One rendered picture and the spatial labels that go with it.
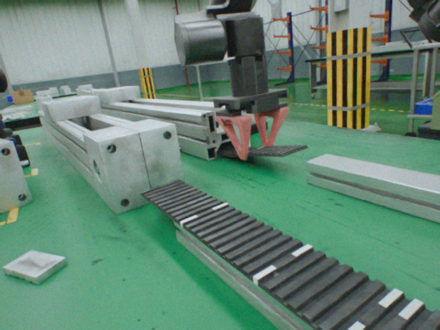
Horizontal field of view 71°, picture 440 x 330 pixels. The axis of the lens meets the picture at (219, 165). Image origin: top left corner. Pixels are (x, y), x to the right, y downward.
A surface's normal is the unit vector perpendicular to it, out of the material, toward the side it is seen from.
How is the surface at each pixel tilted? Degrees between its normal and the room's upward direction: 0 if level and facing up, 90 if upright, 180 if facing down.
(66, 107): 90
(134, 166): 90
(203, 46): 107
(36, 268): 0
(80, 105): 90
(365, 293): 0
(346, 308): 0
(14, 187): 90
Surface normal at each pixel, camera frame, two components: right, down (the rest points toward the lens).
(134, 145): 0.55, 0.19
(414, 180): -0.13, -0.94
